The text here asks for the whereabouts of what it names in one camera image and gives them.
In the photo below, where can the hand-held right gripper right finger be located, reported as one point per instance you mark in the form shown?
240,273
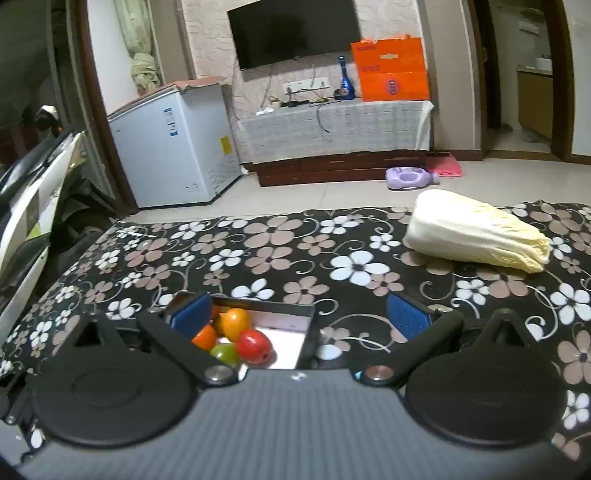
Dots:
408,318

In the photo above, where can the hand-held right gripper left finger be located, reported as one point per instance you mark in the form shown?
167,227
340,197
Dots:
191,318

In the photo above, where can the orange tangerine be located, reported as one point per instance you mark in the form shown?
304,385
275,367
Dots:
205,338

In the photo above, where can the yellow-orange oval citrus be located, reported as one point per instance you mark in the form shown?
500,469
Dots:
236,321

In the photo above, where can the green fruit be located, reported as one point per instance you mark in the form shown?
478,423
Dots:
225,353

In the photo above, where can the red apple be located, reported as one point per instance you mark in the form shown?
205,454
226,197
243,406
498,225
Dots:
253,347

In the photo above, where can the black box with white inside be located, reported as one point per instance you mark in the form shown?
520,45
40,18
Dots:
286,341

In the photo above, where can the napa cabbage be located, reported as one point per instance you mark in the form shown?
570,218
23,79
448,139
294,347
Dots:
461,230

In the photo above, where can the black floral cloth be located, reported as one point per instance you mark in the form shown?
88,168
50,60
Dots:
300,244

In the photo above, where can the purple detergent bottle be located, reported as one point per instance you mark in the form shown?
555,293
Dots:
406,179

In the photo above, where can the pink floor mat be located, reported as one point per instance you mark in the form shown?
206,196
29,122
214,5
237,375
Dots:
445,166

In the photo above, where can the white chest freezer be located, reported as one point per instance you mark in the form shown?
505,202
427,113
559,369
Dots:
184,147

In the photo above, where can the dark wooden television cabinet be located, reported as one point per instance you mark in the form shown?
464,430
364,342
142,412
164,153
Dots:
323,166

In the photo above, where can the white and black scooter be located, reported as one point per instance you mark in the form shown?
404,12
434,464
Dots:
27,207

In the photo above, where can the white lace cloth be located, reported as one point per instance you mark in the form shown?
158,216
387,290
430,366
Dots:
332,129

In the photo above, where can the small white object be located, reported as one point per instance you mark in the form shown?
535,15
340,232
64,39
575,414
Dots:
265,111

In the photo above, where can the black power strip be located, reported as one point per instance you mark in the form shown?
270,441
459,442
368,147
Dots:
291,104

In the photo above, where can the brown cardboard sheet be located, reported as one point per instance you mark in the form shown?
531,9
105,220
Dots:
203,82

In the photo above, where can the blue glass bottle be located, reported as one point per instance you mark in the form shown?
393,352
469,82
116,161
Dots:
346,85

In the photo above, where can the orange gift box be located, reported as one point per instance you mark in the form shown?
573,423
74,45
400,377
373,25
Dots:
392,74

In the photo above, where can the wooden kitchen cabinet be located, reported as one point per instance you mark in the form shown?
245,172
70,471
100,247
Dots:
535,106

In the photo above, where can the knotted pale green curtain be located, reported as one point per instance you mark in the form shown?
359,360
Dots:
143,69

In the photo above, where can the black flat television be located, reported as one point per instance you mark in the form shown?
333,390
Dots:
295,32

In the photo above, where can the white wall socket strip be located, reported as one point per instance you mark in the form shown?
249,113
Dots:
304,83

